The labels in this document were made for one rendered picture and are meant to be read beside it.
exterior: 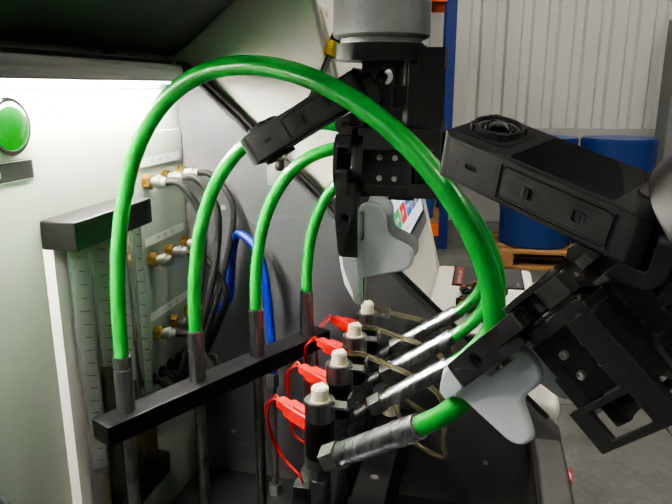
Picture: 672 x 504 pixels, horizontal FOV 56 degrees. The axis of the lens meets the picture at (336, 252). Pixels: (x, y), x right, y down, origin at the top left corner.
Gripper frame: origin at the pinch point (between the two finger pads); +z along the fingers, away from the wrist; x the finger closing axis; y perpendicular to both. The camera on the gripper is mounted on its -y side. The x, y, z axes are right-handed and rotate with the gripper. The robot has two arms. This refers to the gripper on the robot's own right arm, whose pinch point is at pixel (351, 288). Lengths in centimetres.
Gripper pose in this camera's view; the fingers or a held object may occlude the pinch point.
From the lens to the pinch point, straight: 54.8
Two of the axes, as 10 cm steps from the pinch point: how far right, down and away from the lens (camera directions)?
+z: -0.1, 9.7, 2.5
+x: 2.3, -2.4, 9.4
